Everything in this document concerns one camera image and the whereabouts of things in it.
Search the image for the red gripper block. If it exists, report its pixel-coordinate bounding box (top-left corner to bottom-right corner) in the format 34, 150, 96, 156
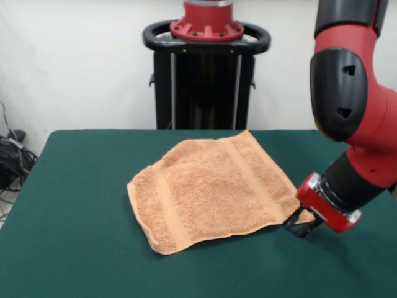
283, 172, 363, 239

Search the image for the orange-brown terry towel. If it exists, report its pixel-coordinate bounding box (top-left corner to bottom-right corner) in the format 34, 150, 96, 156
126, 129, 316, 256

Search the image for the dark green table cloth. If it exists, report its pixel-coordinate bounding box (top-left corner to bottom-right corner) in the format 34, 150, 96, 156
0, 129, 397, 298

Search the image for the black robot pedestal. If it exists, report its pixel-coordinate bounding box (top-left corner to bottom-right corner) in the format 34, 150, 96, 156
142, 20, 272, 130

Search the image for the black cable bundle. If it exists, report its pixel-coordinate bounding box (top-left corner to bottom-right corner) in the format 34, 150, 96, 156
0, 99, 38, 221

